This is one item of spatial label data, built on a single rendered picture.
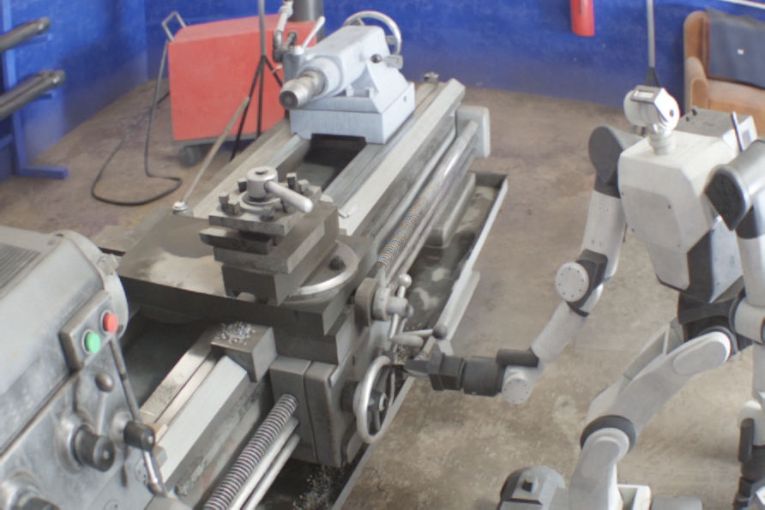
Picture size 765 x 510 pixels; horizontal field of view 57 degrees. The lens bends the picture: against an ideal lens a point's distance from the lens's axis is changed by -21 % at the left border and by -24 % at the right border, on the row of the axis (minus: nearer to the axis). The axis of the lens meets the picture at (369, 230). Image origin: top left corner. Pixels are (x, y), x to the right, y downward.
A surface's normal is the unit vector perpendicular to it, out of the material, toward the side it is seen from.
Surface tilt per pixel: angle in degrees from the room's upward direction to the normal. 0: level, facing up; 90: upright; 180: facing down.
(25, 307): 45
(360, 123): 90
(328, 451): 90
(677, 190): 70
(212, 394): 36
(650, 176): 63
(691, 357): 90
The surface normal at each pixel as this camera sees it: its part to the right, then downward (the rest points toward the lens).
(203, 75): 0.02, 0.45
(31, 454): 0.94, 0.11
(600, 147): -0.85, -0.07
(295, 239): -0.05, -0.89
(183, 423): 0.51, -0.66
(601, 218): -0.55, 0.05
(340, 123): -0.33, 0.44
